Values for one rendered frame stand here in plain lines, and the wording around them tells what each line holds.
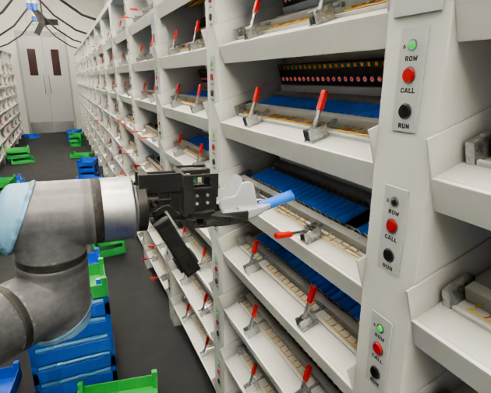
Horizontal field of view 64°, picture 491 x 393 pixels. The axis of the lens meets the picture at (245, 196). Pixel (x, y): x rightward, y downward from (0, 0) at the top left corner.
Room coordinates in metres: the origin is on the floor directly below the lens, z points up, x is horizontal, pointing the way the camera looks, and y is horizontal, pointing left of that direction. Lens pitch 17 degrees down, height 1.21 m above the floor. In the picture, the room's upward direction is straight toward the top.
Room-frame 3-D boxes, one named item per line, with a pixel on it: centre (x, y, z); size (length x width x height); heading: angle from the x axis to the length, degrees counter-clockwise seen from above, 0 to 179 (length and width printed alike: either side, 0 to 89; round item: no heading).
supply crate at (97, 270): (1.39, 0.71, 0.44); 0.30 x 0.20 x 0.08; 113
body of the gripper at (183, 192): (0.56, 0.10, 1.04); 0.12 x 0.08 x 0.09; 114
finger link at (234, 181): (0.63, 0.01, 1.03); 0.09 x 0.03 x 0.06; 118
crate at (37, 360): (1.39, 0.71, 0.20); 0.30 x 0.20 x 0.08; 113
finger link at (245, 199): (0.59, 0.00, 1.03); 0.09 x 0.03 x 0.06; 109
